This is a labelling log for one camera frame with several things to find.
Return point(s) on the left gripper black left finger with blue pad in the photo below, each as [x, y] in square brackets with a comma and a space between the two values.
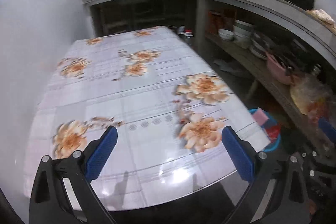
[49, 202]

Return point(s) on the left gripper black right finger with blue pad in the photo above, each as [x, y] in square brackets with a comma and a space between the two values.
[289, 202]

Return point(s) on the blue trash basin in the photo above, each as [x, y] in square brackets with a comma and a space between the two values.
[272, 128]

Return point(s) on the concrete kitchen counter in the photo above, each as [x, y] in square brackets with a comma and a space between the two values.
[295, 20]

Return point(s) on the pink sponge cloth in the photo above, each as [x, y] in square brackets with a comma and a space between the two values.
[260, 117]

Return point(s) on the clear bag with food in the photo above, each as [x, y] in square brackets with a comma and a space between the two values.
[308, 93]

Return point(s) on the pink plastic basin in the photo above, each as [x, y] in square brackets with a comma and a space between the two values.
[279, 72]

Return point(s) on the floral plastic tablecloth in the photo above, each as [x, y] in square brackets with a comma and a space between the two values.
[167, 104]

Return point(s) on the stack of white plates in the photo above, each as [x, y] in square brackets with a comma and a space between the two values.
[246, 40]

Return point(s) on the white bowl on shelf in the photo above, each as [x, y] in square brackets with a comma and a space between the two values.
[226, 35]

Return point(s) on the small bottle red cap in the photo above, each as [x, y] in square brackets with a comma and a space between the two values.
[185, 34]

